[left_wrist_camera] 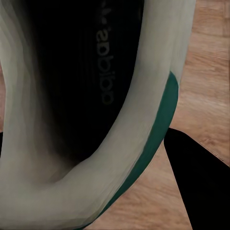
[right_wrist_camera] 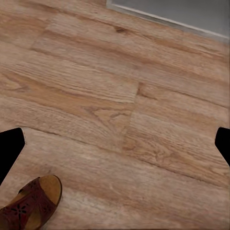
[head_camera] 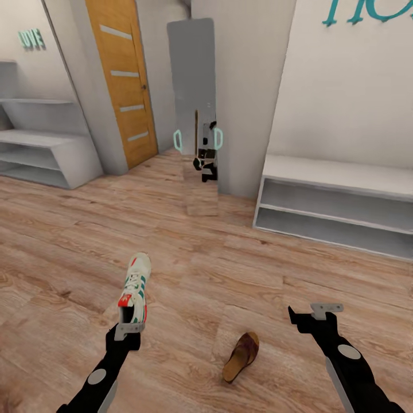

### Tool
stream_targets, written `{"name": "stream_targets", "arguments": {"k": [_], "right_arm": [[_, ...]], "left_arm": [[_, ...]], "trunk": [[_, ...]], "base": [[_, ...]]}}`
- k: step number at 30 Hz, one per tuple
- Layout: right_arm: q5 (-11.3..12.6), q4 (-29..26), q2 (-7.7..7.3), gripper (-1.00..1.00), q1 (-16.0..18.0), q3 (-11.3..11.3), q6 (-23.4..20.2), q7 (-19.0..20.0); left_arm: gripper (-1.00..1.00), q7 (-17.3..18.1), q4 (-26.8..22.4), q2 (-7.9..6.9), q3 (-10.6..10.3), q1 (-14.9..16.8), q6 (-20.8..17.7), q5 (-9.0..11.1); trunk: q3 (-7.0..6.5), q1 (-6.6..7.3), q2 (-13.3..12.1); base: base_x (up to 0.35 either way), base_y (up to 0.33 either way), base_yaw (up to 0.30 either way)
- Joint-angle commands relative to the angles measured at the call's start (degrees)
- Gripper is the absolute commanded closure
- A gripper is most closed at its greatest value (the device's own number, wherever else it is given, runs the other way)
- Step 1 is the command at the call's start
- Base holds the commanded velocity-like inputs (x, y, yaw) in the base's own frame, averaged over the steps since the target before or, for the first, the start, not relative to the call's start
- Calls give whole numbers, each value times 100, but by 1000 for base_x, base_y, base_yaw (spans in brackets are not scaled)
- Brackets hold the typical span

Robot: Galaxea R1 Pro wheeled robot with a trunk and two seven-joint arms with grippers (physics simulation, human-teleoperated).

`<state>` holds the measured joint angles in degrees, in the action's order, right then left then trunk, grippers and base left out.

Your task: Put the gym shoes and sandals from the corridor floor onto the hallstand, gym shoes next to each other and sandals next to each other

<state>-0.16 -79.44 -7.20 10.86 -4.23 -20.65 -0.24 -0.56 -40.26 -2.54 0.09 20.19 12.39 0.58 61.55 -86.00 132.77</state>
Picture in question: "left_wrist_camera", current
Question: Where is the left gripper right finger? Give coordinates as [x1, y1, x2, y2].
[164, 128, 230, 230]

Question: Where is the gym shoe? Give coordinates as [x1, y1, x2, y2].
[0, 0, 196, 230]

